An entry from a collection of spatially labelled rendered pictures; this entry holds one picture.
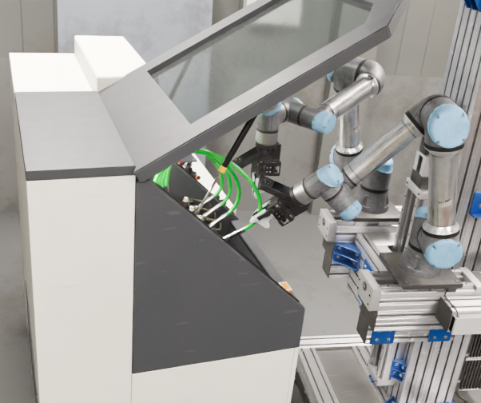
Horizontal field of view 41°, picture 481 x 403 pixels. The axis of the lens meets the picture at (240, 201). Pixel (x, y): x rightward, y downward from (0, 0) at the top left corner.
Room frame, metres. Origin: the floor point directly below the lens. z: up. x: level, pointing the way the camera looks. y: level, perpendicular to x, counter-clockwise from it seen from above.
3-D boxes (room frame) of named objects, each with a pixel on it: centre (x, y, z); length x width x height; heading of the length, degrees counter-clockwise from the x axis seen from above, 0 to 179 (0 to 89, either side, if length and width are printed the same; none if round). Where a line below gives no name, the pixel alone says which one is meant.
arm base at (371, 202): (2.47, -0.55, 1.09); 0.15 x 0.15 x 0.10
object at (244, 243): (2.10, -0.10, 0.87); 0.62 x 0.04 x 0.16; 22
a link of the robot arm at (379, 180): (2.47, -0.55, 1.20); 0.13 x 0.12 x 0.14; 52
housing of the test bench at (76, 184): (2.16, 0.68, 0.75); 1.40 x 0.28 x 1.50; 22
